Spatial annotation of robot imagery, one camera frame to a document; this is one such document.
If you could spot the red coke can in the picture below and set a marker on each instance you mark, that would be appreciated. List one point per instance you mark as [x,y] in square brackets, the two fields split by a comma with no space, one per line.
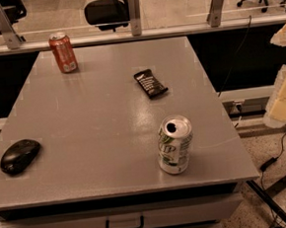
[63,52]

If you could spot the green white soda can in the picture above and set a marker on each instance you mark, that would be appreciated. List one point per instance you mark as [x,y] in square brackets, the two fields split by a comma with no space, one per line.
[174,140]

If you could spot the grey cabinet drawer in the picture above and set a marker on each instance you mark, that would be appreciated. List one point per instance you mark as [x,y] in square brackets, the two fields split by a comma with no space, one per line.
[149,215]

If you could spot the black snack bar wrapper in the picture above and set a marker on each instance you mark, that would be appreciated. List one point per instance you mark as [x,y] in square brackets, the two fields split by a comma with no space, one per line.
[150,84]

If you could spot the black office chair centre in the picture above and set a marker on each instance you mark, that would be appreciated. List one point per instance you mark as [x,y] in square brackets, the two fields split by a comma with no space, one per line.
[107,15]

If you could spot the black computer mouse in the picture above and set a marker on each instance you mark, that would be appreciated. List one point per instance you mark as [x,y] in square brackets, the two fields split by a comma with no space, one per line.
[19,156]

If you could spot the right metal bracket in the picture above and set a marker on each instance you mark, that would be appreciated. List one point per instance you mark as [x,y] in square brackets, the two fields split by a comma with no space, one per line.
[214,16]

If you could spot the metal bracket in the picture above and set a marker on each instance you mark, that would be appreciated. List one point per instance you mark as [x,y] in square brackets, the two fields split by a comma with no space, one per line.
[134,17]
[214,16]
[13,41]

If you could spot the centre metal bracket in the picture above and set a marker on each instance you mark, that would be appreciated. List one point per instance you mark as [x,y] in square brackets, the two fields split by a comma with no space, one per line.
[134,17]

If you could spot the left metal bracket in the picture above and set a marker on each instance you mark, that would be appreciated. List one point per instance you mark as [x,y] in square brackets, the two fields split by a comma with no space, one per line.
[13,41]

